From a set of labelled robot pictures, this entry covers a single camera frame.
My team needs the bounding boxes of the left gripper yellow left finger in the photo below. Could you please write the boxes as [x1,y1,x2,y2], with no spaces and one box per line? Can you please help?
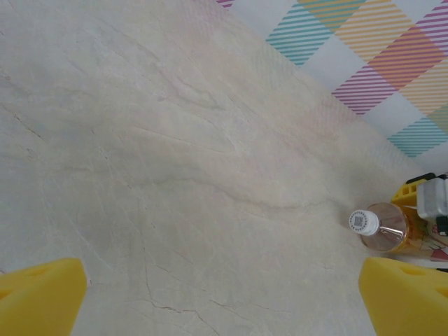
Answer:
[0,258,88,336]

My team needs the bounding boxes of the gold and red label bottle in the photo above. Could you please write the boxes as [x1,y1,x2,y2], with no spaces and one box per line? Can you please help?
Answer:
[347,202,448,263]

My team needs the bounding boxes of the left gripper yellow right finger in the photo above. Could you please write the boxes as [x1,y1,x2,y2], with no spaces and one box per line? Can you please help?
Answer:
[358,258,448,336]

